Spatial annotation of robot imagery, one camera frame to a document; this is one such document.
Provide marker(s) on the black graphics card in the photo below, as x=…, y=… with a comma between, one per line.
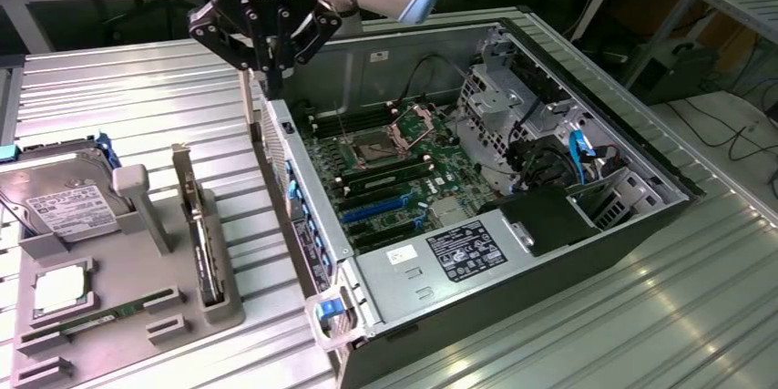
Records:
x=203, y=243

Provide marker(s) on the black office chair base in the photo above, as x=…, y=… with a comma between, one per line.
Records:
x=152, y=11

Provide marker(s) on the black RAM slot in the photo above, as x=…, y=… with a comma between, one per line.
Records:
x=379, y=167
x=352, y=126
x=350, y=115

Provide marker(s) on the thin socket locking lever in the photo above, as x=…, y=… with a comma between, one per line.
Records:
x=344, y=127

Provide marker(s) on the open metal socket cover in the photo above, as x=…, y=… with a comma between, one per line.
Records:
x=401, y=134

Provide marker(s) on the CPU socket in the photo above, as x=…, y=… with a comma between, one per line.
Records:
x=371, y=150

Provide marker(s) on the blue plastic disk carrier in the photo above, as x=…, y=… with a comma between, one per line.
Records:
x=104, y=145

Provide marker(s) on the green RAM stick in slot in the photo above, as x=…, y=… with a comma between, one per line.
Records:
x=389, y=181

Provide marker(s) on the silver metal drive cage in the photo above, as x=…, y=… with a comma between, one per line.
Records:
x=486, y=134

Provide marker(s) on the green motherboard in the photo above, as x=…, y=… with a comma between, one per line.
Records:
x=453, y=166

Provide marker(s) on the blue expansion slot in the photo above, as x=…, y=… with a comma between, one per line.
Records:
x=371, y=213

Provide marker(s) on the silver hard disk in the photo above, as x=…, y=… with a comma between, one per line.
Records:
x=60, y=197

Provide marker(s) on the silver chipset heatsink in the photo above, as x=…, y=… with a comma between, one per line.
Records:
x=450, y=211

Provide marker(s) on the black expansion slot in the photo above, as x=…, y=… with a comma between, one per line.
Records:
x=389, y=234

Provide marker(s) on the black plastic shroud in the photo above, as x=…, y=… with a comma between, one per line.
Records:
x=541, y=220

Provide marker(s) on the grey parts rack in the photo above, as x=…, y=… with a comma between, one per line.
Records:
x=122, y=279

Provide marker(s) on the silver power supply with label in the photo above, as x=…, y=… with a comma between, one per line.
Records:
x=401, y=284

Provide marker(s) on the black box device on floor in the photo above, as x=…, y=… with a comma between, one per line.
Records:
x=686, y=70

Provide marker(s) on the blue case latch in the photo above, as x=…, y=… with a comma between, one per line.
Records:
x=331, y=309

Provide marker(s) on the silver CPU chip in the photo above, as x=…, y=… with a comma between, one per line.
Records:
x=58, y=289

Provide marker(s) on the silver perforated disk bay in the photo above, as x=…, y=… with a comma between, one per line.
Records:
x=631, y=197

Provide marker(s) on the green RAM stick on rack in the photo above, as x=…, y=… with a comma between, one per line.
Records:
x=103, y=314

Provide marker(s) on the open black PC case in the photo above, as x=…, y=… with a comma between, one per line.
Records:
x=486, y=316

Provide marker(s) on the grey metal shelf frame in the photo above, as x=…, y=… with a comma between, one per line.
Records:
x=741, y=2

